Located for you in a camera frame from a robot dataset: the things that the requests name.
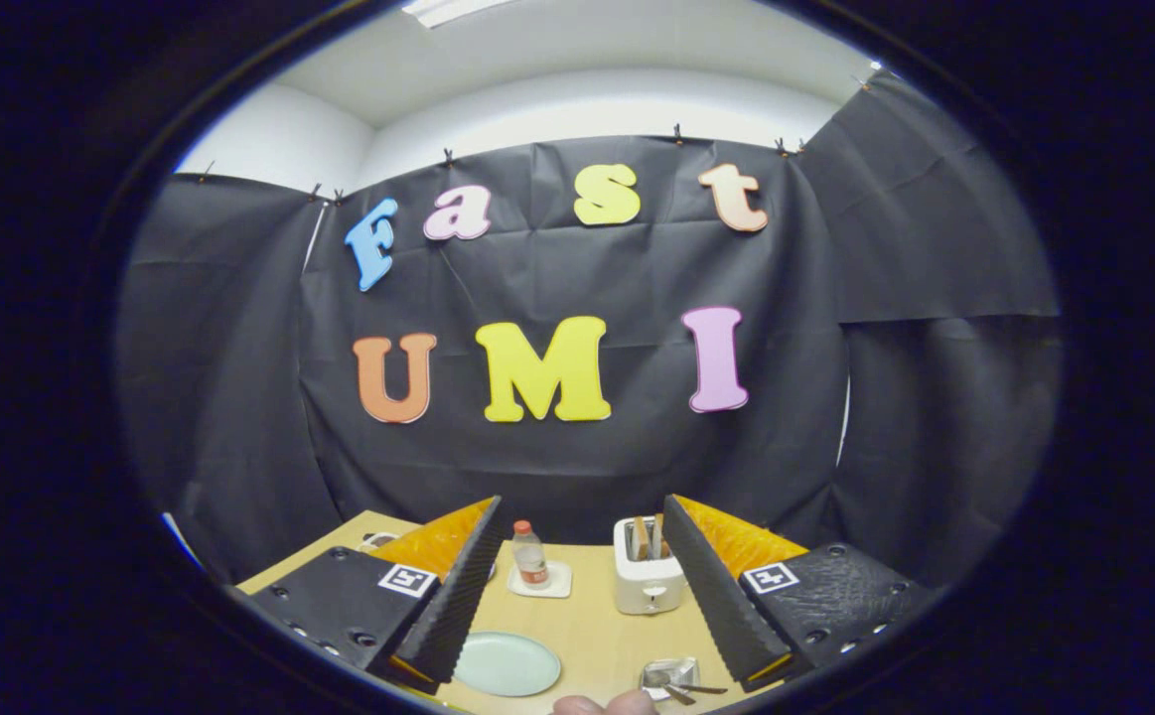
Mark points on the white divided sauce dish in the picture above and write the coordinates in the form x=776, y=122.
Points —
x=376, y=542

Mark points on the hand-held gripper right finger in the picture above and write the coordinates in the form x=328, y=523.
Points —
x=716, y=606

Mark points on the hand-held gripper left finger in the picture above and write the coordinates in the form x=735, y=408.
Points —
x=458, y=596

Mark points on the pale green plate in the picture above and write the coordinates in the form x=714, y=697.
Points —
x=507, y=663

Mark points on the red capped water bottle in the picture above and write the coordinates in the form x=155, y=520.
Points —
x=531, y=561

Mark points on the white square coaster tray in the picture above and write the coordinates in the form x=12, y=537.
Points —
x=559, y=583

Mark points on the ceiling light panel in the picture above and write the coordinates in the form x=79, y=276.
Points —
x=458, y=8

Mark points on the cream white toaster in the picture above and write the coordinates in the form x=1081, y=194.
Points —
x=647, y=591

